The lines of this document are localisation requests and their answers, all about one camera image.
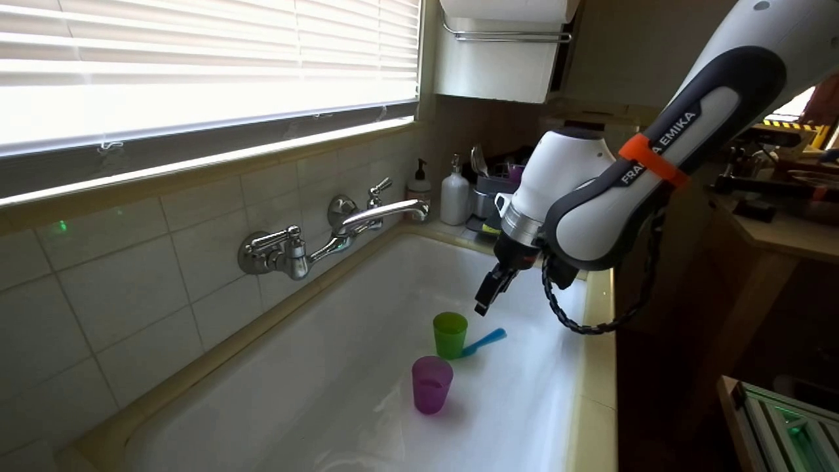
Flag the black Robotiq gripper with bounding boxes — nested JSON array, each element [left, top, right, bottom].
[[473, 233, 544, 317]]

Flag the blue plastic spoon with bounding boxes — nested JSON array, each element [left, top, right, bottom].
[[458, 326, 510, 359]]

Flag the green plastic cup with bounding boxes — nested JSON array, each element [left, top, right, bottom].
[[431, 310, 470, 363]]

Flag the white soap bottle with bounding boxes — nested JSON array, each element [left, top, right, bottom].
[[439, 154, 477, 229]]

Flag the chrome wall faucet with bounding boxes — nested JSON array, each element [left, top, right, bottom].
[[236, 179, 434, 284]]

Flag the grey dish rack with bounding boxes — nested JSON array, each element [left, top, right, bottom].
[[470, 161, 528, 243]]

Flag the purple plastic cup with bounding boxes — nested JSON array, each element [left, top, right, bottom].
[[410, 355, 457, 416]]

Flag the white paper towel holder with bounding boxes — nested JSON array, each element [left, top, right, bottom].
[[434, 0, 582, 108]]

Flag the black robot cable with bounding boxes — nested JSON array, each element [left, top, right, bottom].
[[538, 208, 668, 339]]

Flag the wooden table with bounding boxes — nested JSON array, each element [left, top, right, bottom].
[[698, 112, 839, 414]]

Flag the white sink basin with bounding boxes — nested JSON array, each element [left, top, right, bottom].
[[122, 232, 591, 472]]

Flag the soap dispenser with dark pump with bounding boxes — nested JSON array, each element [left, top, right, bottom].
[[405, 158, 436, 209]]

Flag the metal frame with green light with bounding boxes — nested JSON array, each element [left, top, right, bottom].
[[715, 374, 839, 472]]

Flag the white window blind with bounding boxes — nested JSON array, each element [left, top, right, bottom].
[[0, 0, 422, 162]]

